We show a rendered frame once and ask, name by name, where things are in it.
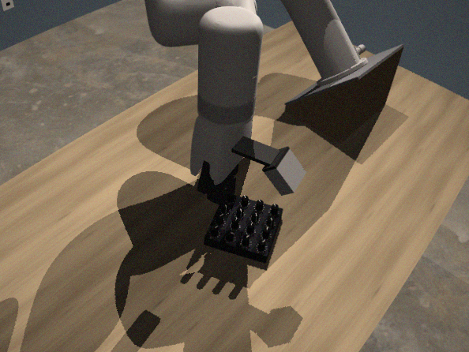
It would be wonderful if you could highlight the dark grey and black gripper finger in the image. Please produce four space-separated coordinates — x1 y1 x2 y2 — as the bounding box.
197 161 227 207
225 165 238 196

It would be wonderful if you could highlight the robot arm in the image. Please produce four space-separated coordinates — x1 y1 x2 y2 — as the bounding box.
144 0 368 196

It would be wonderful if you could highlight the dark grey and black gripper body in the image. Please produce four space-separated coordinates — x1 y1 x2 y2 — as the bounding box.
190 109 254 185

